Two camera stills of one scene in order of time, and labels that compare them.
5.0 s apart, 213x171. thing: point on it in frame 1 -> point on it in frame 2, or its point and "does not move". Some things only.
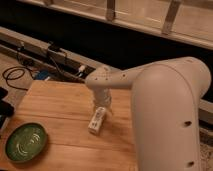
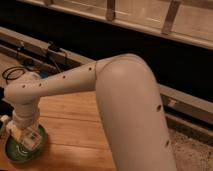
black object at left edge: (6, 107) does not move
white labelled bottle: (97, 119) -> (28, 138)
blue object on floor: (42, 74) does not move
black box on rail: (53, 47) does not move
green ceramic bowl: (26, 142) does not move
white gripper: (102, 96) -> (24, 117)
